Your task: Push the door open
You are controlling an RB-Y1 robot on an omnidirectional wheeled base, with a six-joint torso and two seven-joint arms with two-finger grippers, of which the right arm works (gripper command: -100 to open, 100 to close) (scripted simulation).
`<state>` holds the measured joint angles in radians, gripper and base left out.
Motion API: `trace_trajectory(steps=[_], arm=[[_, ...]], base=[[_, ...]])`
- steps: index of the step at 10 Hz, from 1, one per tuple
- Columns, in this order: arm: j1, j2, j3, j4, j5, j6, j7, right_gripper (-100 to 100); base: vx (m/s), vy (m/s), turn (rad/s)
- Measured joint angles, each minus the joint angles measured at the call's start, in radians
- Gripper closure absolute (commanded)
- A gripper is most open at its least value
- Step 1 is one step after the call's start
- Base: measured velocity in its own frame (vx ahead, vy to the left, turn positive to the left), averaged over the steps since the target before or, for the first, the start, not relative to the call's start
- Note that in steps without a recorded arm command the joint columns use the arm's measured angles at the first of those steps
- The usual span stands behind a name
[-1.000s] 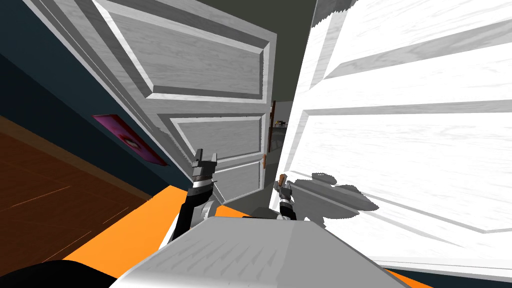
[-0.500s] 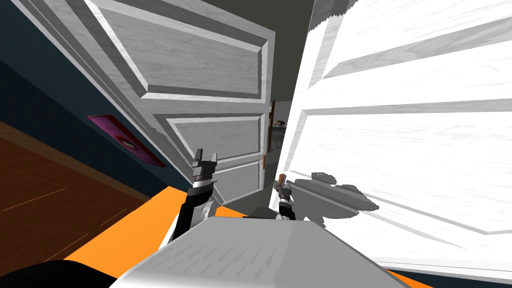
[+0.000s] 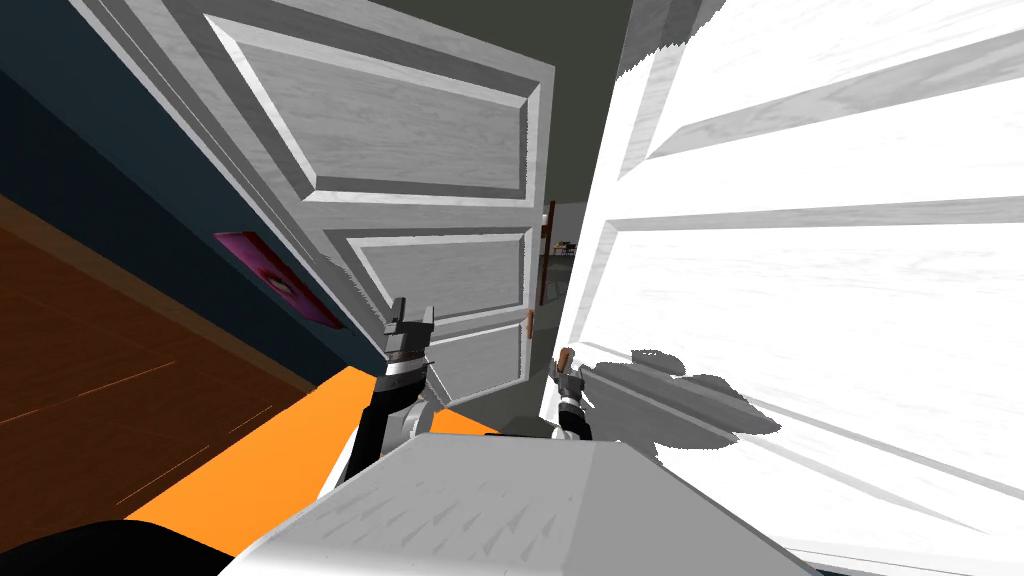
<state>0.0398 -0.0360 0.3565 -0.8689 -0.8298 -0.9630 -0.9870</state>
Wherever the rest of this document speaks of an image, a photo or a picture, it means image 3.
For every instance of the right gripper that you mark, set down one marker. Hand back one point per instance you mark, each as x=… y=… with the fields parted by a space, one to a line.
x=571 y=386

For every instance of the pink wall picture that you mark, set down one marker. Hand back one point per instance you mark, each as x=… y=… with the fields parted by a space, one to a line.
x=280 y=280

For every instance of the white panelled door leaf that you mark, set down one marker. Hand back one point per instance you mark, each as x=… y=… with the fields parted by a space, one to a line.
x=800 y=280

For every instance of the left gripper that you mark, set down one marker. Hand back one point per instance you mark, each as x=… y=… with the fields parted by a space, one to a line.
x=406 y=342

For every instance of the grey panelled door leaf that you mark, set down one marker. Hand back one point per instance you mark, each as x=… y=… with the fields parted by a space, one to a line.
x=416 y=144

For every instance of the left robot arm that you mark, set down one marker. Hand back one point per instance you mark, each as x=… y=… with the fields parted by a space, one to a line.
x=386 y=416

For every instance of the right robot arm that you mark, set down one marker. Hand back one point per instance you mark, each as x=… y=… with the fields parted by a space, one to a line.
x=573 y=420

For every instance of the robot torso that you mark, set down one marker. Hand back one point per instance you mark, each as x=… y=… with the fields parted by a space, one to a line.
x=512 y=512

